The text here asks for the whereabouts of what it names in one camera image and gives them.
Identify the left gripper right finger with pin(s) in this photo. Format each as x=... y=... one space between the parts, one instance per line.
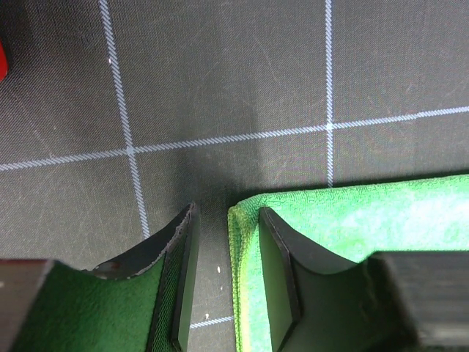
x=390 y=301

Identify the black grid mat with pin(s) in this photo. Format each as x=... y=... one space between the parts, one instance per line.
x=116 y=114

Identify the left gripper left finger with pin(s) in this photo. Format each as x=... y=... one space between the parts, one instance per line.
x=140 y=300

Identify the green towel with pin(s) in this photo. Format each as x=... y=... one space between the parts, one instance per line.
x=354 y=221

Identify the red plastic bin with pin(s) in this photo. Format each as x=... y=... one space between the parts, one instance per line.
x=4 y=66

